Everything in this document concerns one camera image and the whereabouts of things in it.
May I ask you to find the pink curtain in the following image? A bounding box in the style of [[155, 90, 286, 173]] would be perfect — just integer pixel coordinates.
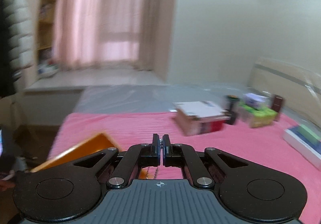
[[53, 0, 161, 71]]

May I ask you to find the pink cardboard box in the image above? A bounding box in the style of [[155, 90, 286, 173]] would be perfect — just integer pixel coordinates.
[[174, 101, 229, 136]]

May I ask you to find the white blue tissue pack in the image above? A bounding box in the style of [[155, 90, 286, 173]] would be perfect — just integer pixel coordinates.
[[243, 93, 268, 110]]

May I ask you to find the green yellow tissue pack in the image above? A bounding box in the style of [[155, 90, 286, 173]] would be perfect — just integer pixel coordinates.
[[238, 103, 278, 128]]

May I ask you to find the pink plush blanket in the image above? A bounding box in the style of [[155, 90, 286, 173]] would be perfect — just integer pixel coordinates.
[[47, 112, 320, 223]]

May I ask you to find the orange plastic tray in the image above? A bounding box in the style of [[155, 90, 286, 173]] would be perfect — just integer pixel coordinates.
[[30, 133, 122, 173]]

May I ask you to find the dark brown box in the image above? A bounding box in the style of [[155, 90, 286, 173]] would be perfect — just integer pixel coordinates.
[[270, 95, 284, 121]]

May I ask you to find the dark glass jar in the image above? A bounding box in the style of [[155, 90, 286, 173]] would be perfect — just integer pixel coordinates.
[[225, 95, 240, 125]]

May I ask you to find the white flat box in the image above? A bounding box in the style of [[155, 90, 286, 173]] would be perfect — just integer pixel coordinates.
[[282, 129, 320, 171]]

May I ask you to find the clear plastic mattress cover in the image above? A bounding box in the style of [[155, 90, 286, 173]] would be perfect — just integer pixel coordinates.
[[73, 83, 250, 114]]

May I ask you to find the white pearl strand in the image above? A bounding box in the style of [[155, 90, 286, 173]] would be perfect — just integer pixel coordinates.
[[145, 166, 159, 179]]

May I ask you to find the wooden bookshelf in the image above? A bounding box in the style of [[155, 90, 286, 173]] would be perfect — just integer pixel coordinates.
[[35, 0, 59, 79]]

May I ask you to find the green book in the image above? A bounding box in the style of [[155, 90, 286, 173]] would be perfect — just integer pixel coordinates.
[[298, 124, 320, 145]]

